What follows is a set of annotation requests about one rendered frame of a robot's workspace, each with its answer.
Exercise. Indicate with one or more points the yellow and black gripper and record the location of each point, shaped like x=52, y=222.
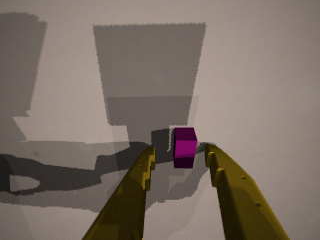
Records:
x=245, y=213

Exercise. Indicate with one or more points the magenta rod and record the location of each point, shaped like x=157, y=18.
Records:
x=185, y=143

